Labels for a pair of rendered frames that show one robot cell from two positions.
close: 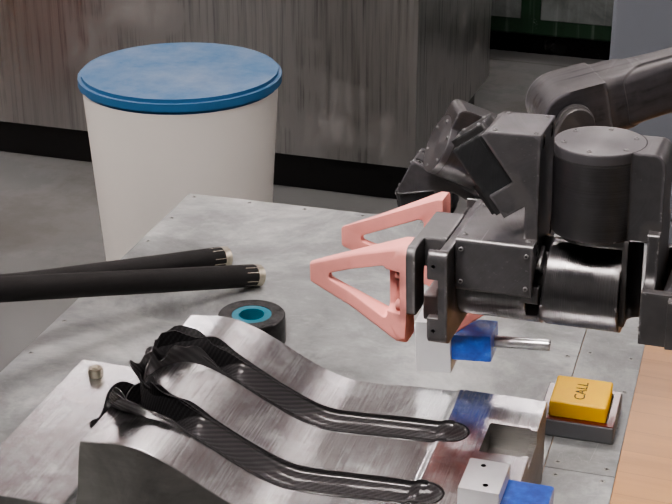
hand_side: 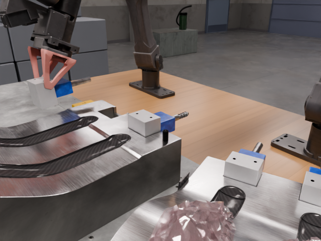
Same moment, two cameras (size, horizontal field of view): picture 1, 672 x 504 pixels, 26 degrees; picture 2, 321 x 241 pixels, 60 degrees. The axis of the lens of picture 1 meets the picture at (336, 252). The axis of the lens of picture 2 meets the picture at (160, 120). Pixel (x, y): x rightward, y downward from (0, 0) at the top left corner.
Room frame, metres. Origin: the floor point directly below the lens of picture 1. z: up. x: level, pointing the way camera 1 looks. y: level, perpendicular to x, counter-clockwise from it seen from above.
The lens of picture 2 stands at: (0.80, 0.24, 1.11)
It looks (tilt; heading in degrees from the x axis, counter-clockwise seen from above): 24 degrees down; 302
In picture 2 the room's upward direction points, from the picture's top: straight up
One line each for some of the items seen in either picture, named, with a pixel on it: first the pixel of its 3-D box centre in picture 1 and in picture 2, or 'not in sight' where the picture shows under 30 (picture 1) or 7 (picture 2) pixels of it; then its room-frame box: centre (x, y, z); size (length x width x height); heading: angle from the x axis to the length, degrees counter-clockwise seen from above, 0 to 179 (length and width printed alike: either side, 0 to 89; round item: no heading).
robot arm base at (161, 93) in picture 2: not in sight; (150, 79); (1.34, -0.57, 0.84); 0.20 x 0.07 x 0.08; 160
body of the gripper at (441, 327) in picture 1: (494, 273); not in sight; (0.87, -0.10, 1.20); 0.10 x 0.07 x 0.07; 160
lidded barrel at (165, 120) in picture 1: (185, 185); not in sight; (3.34, 0.37, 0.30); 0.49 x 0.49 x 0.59
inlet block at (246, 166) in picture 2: not in sight; (250, 160); (0.88, -0.18, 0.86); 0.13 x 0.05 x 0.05; 91
